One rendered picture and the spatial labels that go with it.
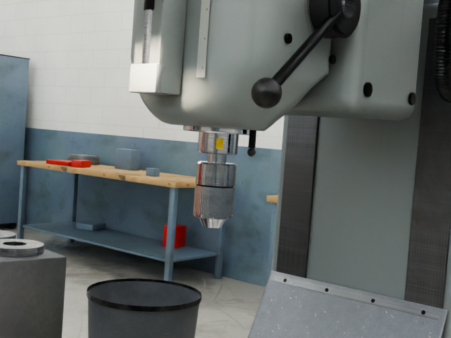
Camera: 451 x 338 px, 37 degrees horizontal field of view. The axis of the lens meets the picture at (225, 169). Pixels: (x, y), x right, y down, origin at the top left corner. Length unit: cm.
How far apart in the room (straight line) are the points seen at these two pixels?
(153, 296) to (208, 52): 245
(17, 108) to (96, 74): 117
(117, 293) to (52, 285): 198
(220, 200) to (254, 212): 520
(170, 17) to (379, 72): 29
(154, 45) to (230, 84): 9
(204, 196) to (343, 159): 40
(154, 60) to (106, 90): 668
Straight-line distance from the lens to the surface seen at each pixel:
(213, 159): 79
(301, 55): 70
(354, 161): 112
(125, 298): 308
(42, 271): 108
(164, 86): 70
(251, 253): 604
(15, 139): 820
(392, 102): 91
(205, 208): 79
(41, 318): 110
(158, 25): 71
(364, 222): 112
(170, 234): 556
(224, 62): 70
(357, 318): 111
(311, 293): 116
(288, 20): 74
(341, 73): 83
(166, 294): 307
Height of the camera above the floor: 130
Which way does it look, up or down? 3 degrees down
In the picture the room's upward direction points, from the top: 4 degrees clockwise
